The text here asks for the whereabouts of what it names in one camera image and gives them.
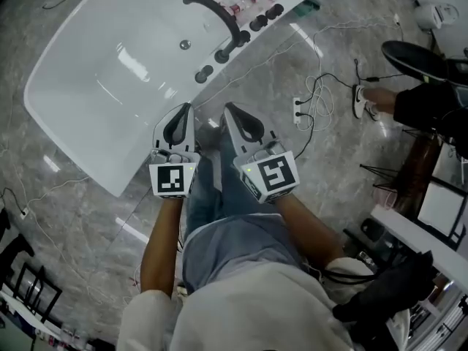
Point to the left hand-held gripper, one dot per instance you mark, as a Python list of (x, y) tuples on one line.
[(171, 179)]

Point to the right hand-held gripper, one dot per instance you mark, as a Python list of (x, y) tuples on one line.
[(268, 176)]

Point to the white bathtub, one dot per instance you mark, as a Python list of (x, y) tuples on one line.
[(91, 97)]

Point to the person's right forearm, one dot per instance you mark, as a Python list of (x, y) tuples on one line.
[(311, 229)]

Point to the person's left forearm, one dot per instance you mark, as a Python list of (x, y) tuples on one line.
[(161, 247)]

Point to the chrome bathtub drain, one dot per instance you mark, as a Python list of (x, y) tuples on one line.
[(185, 44)]

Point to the white power strip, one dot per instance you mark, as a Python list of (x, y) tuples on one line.
[(297, 110)]

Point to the black faucet knob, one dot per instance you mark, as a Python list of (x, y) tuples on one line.
[(244, 38), (204, 74), (258, 22)]

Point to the person's blue jeans legs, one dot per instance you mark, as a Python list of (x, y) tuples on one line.
[(208, 196)]

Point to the black curved faucet spout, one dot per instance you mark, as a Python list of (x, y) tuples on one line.
[(226, 17)]

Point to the person's grey shirt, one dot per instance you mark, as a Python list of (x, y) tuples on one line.
[(237, 254)]

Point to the green plastic item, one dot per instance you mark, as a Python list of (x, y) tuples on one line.
[(307, 7)]

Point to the black chair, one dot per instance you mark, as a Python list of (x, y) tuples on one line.
[(413, 59)]

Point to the person's cream jacket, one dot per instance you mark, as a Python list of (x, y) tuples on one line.
[(248, 316)]

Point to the white shelf board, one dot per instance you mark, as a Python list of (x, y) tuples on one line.
[(409, 238)]

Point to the white framed board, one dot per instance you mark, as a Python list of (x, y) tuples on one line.
[(440, 208)]

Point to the black backpack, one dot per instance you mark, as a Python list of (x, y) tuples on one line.
[(395, 287)]

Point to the white round appliance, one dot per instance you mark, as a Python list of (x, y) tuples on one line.
[(437, 15)]

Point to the brown wooden post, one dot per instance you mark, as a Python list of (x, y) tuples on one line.
[(420, 170)]

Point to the black metal frame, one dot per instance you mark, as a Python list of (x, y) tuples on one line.
[(34, 287)]

